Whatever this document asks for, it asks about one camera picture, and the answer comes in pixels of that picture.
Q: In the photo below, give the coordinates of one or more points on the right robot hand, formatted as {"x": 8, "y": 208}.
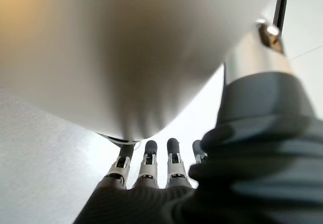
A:
{"x": 227, "y": 173}

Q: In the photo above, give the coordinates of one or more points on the white ceramic plate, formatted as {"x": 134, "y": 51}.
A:
{"x": 121, "y": 57}

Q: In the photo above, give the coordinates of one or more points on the dark vertical bar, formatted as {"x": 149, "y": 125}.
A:
{"x": 281, "y": 4}

